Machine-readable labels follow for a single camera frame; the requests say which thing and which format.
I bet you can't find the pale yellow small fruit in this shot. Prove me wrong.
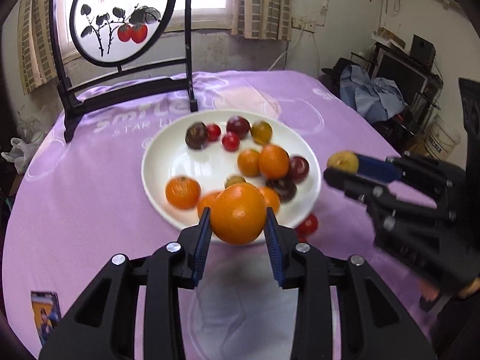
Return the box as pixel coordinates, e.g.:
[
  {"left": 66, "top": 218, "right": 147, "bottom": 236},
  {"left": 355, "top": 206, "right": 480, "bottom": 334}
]
[{"left": 326, "top": 150, "right": 360, "bottom": 174}]

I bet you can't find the red cherry tomato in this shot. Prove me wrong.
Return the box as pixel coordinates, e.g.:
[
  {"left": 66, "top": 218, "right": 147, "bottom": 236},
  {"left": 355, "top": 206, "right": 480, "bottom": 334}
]
[
  {"left": 207, "top": 124, "right": 221, "bottom": 142},
  {"left": 295, "top": 214, "right": 319, "bottom": 238},
  {"left": 298, "top": 234, "right": 308, "bottom": 243},
  {"left": 221, "top": 132, "right": 240, "bottom": 152}
]

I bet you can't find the dark purple tomato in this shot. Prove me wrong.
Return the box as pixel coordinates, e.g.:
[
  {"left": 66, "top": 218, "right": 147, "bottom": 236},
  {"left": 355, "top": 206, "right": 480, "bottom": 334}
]
[
  {"left": 226, "top": 115, "right": 251, "bottom": 140},
  {"left": 288, "top": 156, "right": 310, "bottom": 183}
]

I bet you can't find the big top orange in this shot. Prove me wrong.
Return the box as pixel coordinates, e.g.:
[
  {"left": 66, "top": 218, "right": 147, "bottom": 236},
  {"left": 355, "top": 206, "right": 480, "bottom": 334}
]
[{"left": 259, "top": 144, "right": 290, "bottom": 180}]

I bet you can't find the large yellow-orange citrus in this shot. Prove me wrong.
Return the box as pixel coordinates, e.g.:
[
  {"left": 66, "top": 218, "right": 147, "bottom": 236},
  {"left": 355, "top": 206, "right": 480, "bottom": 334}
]
[{"left": 250, "top": 120, "right": 272, "bottom": 146}]

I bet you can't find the small smooth orange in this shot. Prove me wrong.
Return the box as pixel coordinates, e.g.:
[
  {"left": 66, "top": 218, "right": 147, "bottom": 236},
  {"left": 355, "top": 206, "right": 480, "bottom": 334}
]
[{"left": 237, "top": 149, "right": 260, "bottom": 177}]

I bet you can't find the dark purple tomato back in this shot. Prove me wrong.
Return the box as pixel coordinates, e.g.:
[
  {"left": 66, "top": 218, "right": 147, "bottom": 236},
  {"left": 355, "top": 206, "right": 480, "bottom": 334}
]
[{"left": 226, "top": 115, "right": 251, "bottom": 140}]

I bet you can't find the textured mandarin front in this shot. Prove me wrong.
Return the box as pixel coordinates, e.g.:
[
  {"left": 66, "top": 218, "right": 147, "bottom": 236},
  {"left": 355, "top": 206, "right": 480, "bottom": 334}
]
[{"left": 197, "top": 190, "right": 221, "bottom": 219}]

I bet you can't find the small yellow kumquat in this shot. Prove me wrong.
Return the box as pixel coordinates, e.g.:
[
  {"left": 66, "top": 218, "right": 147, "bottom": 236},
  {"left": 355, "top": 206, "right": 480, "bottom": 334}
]
[{"left": 224, "top": 175, "right": 246, "bottom": 189}]

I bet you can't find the right hand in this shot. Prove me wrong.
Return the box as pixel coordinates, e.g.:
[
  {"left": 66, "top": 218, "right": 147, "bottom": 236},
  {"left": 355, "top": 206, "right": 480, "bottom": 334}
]
[{"left": 416, "top": 277, "right": 480, "bottom": 302}]

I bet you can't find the white bucket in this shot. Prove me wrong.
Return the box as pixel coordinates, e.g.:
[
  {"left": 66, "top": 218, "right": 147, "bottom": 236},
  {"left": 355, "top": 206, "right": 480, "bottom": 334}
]
[{"left": 424, "top": 115, "right": 461, "bottom": 161}]

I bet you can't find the smartphone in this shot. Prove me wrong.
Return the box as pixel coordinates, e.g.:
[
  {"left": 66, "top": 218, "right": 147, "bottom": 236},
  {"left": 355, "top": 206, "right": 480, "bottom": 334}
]
[{"left": 31, "top": 292, "right": 61, "bottom": 346}]

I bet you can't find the blue clothes pile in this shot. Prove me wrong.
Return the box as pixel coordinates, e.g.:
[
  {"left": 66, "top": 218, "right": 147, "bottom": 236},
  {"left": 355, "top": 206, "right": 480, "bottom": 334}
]
[{"left": 339, "top": 64, "right": 407, "bottom": 125}]

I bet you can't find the black shelf with monitor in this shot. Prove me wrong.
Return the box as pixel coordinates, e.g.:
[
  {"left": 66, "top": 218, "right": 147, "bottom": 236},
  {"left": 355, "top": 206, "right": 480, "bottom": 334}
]
[{"left": 351, "top": 34, "right": 443, "bottom": 152}]

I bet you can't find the purple tablecloth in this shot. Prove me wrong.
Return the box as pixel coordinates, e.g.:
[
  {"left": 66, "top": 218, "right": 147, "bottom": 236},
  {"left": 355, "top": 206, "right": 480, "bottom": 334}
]
[{"left": 1, "top": 70, "right": 443, "bottom": 360}]

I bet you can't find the white oval plate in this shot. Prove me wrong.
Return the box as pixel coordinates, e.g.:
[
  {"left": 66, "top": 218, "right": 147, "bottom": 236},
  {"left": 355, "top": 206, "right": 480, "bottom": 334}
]
[{"left": 142, "top": 109, "right": 322, "bottom": 230}]

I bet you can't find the white plastic bag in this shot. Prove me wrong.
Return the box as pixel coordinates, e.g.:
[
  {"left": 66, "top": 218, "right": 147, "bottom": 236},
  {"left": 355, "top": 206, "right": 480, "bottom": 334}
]
[{"left": 1, "top": 137, "right": 41, "bottom": 175}]

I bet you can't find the right curtain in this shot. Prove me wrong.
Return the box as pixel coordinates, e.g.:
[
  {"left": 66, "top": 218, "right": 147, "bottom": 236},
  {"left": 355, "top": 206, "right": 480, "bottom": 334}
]
[{"left": 231, "top": 0, "right": 292, "bottom": 41}]

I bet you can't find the curtain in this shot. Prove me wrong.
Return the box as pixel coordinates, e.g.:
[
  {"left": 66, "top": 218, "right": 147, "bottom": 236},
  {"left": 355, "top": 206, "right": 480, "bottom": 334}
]
[
  {"left": 231, "top": 0, "right": 292, "bottom": 41},
  {"left": 17, "top": 0, "right": 68, "bottom": 94}
]

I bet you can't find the left curtain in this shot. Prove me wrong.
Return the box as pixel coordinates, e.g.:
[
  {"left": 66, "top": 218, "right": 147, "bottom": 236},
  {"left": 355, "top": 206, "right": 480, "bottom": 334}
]
[{"left": 17, "top": 0, "right": 68, "bottom": 94}]

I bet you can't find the black framed decorative screen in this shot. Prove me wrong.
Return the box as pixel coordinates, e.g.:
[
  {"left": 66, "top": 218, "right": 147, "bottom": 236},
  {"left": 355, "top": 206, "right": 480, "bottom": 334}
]
[{"left": 49, "top": 0, "right": 199, "bottom": 142}]

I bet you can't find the wall power socket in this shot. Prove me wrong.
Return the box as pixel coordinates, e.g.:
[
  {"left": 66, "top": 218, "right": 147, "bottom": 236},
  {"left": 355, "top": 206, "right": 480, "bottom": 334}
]
[{"left": 291, "top": 17, "right": 317, "bottom": 33}]

